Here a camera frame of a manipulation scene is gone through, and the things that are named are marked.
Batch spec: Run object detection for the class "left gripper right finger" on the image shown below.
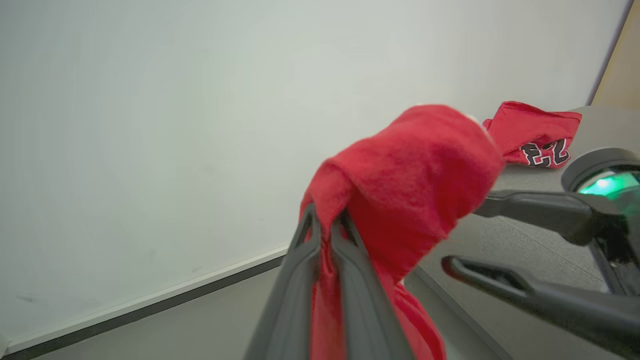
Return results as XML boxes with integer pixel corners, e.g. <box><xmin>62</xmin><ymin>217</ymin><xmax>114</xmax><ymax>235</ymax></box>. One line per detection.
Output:
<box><xmin>330</xmin><ymin>211</ymin><xmax>417</xmax><ymax>360</ymax></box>

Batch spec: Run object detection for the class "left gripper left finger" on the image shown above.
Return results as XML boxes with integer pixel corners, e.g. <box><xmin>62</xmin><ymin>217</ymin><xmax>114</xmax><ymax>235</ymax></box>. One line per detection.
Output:
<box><xmin>244</xmin><ymin>202</ymin><xmax>322</xmax><ymax>360</ymax></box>

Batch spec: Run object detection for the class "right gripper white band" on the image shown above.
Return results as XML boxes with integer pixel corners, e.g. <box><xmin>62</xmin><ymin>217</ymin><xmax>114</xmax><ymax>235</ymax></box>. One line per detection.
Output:
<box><xmin>441</xmin><ymin>190</ymin><xmax>640</xmax><ymax>358</ymax></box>

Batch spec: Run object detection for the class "red number 23 jersey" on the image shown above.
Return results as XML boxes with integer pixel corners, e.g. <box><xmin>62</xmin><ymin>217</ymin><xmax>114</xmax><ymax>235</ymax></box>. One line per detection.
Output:
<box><xmin>299</xmin><ymin>100</ymin><xmax>583</xmax><ymax>360</ymax></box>

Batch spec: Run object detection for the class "grey fabric sofa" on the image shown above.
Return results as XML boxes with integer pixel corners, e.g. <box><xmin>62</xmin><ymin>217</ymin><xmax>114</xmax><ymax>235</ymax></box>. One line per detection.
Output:
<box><xmin>412</xmin><ymin>105</ymin><xmax>640</xmax><ymax>360</ymax></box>

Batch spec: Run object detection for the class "black round right wrist housing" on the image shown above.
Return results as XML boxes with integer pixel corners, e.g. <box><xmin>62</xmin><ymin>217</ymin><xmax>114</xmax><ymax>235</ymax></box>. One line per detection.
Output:
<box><xmin>561</xmin><ymin>147</ymin><xmax>640</xmax><ymax>201</ymax></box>

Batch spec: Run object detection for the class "white baseboard strip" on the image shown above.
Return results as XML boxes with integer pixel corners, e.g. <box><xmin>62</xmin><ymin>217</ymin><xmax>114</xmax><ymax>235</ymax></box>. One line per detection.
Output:
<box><xmin>0</xmin><ymin>244</ymin><xmax>291</xmax><ymax>360</ymax></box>

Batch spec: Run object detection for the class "beige board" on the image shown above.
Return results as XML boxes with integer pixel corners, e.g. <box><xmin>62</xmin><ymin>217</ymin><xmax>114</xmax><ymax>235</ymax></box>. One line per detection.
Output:
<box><xmin>587</xmin><ymin>0</ymin><xmax>640</xmax><ymax>110</ymax></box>

